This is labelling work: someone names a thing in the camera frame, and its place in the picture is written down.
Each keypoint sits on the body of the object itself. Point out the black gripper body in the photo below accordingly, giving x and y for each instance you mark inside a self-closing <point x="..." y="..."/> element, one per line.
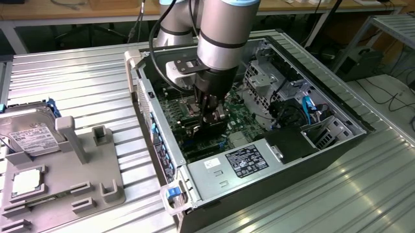
<point x="217" y="82"/>

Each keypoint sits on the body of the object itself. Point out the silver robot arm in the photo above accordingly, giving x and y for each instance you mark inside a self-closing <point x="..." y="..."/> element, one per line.
<point x="221" y="36"/>

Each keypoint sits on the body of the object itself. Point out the short black expansion slot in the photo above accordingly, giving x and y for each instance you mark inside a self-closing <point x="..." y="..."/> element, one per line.
<point x="207" y="148"/>
<point x="206" y="153"/>

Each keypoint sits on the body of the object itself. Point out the cpu socket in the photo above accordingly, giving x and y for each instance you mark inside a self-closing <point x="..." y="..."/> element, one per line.
<point x="191" y="106"/>

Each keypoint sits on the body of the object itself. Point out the green motherboard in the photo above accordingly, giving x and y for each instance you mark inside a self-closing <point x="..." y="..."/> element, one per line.
<point x="243" y="114"/>

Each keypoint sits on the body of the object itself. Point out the silver finned heatsink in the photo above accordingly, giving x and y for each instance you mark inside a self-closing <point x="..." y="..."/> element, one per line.
<point x="239" y="138"/>

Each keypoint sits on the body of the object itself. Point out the silver disk bay cage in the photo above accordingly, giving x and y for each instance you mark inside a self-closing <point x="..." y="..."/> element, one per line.
<point x="259" y="80"/>

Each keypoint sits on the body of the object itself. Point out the black fan shroud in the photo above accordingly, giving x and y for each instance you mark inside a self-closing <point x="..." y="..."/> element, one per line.
<point x="291" y="143"/>

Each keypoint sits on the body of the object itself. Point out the silver power supply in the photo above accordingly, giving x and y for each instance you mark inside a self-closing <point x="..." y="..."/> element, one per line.
<point x="211" y="184"/>

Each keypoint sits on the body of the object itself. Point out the blue case latch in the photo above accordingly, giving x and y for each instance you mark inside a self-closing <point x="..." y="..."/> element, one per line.
<point x="173" y="192"/>

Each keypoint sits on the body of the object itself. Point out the small silver disk bay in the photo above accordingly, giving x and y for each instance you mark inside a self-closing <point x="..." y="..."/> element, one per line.
<point x="325" y="136"/>

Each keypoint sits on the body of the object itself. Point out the open pc case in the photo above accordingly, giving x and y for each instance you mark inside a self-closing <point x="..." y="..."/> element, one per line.
<point x="291" y="189"/>

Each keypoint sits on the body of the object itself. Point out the black floor device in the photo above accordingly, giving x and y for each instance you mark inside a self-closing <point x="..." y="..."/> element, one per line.
<point x="359" y="63"/>

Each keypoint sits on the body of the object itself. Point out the blue disk caddy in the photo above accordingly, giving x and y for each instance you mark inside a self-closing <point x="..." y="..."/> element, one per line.
<point x="54" y="109"/>

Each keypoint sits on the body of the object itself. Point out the wooden desk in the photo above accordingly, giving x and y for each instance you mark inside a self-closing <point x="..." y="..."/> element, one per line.
<point x="98" y="12"/>

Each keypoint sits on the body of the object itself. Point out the grey parts rack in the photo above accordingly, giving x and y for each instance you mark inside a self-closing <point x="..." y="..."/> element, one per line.
<point x="65" y="174"/>

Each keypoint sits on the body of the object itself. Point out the silver hard disk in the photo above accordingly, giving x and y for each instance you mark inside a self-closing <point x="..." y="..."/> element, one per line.
<point x="30" y="136"/>

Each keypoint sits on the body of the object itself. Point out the metal slat shelf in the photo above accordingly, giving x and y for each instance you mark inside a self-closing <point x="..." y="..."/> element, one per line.
<point x="393" y="24"/>

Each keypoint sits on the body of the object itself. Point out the loose green ram stick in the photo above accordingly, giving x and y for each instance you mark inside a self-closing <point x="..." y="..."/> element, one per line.
<point x="49" y="198"/>

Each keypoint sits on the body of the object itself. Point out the silver cpu chip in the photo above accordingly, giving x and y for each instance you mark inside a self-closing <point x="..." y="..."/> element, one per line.
<point x="27" y="182"/>

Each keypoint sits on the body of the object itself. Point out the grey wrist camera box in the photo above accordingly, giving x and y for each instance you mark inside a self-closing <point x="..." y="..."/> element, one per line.
<point x="182" y="75"/>

